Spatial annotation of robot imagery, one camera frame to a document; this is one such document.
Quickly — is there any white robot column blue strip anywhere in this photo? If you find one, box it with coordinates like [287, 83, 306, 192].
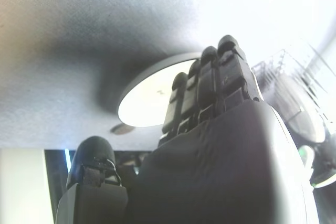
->
[0, 147, 71, 224]

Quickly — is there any silver wire dish rack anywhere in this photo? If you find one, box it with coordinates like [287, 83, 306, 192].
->
[250, 42, 336, 130]

